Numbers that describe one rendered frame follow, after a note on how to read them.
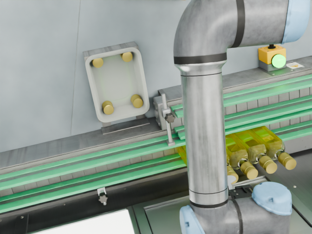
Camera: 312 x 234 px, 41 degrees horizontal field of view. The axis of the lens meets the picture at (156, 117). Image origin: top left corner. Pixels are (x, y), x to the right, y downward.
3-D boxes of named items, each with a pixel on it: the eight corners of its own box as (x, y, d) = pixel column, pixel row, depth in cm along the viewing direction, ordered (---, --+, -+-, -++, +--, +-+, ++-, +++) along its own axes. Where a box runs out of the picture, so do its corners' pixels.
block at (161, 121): (155, 123, 142) (159, 131, 135) (151, 97, 138) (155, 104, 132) (165, 120, 142) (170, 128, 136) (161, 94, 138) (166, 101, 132)
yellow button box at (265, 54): (258, 66, 150) (268, 72, 143) (256, 46, 147) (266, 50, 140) (276, 62, 151) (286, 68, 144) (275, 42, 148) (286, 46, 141)
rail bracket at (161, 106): (161, 136, 136) (171, 152, 125) (153, 87, 129) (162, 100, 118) (170, 134, 136) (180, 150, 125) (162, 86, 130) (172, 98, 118)
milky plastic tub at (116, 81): (96, 115, 142) (99, 124, 134) (81, 51, 134) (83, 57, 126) (146, 104, 145) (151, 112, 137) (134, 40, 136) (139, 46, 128)
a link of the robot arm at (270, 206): (243, 205, 77) (242, 253, 82) (301, 197, 79) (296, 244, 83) (230, 183, 85) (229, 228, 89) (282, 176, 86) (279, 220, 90)
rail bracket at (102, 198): (96, 192, 139) (100, 216, 127) (92, 175, 137) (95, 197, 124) (108, 190, 140) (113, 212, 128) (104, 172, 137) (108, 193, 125)
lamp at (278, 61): (271, 68, 143) (275, 70, 140) (270, 55, 141) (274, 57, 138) (283, 65, 143) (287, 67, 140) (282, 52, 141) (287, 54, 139)
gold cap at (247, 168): (240, 173, 120) (247, 181, 116) (239, 163, 118) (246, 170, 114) (252, 170, 120) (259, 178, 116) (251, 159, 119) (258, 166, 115)
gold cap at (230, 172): (221, 178, 119) (227, 185, 115) (220, 167, 117) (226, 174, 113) (233, 175, 119) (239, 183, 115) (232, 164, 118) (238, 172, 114)
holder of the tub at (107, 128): (100, 128, 145) (102, 137, 138) (82, 51, 134) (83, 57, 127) (147, 117, 147) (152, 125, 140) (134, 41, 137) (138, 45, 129)
